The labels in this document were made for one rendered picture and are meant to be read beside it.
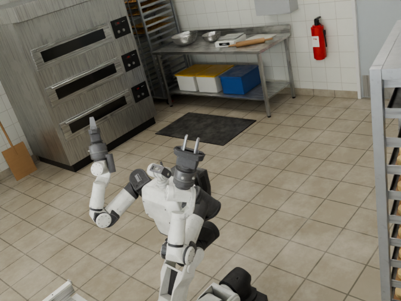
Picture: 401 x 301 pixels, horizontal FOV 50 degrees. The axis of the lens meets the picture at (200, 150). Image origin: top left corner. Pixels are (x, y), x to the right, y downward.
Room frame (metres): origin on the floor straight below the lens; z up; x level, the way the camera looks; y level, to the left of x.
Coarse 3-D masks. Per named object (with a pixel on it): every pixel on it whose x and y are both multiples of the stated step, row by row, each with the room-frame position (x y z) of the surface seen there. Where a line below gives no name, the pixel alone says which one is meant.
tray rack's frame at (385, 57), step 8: (400, 24) 1.37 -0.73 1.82; (392, 32) 1.31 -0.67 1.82; (400, 32) 1.29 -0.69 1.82; (392, 40) 1.24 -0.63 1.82; (400, 40) 1.22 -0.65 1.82; (384, 48) 1.18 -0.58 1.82; (392, 48) 1.16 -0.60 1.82; (400, 48) 1.15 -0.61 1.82; (384, 56) 1.12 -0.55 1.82; (392, 56) 1.10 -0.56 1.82; (400, 56) 1.09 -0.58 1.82; (376, 64) 1.07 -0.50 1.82; (384, 64) 1.05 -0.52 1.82; (392, 64) 1.04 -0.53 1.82; (400, 64) 1.03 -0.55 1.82; (384, 72) 1.02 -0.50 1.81; (392, 72) 1.01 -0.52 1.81; (400, 72) 1.00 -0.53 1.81
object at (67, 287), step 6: (66, 282) 1.67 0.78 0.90; (60, 288) 1.64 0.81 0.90; (66, 288) 1.65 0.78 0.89; (72, 288) 1.66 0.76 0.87; (54, 294) 1.61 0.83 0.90; (60, 294) 1.62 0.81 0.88; (66, 294) 1.64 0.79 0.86; (42, 300) 1.59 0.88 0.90; (48, 300) 1.58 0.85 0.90; (54, 300) 1.60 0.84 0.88; (60, 300) 1.61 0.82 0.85
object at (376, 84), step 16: (384, 112) 1.05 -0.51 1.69; (384, 128) 1.04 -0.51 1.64; (384, 144) 1.03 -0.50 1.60; (384, 160) 1.03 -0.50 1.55; (384, 176) 1.03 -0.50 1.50; (384, 192) 1.03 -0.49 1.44; (384, 208) 1.03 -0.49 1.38; (384, 224) 1.03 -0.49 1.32; (384, 240) 1.04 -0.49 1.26; (384, 256) 1.04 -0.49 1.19; (384, 272) 1.04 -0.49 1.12; (384, 288) 1.04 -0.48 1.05
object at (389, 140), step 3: (387, 138) 1.05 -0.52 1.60; (390, 138) 1.05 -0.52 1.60; (393, 138) 1.04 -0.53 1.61; (396, 138) 1.04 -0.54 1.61; (399, 138) 1.03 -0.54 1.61; (387, 141) 1.05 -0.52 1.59; (390, 141) 1.05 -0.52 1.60; (393, 141) 1.04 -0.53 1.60; (396, 141) 1.04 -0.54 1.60; (399, 141) 1.03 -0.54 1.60; (387, 144) 1.05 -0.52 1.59; (390, 144) 1.05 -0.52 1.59; (393, 144) 1.04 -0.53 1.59; (396, 144) 1.04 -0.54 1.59; (399, 144) 1.03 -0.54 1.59; (393, 147) 1.04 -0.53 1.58; (396, 147) 1.04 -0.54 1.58; (399, 147) 1.03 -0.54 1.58
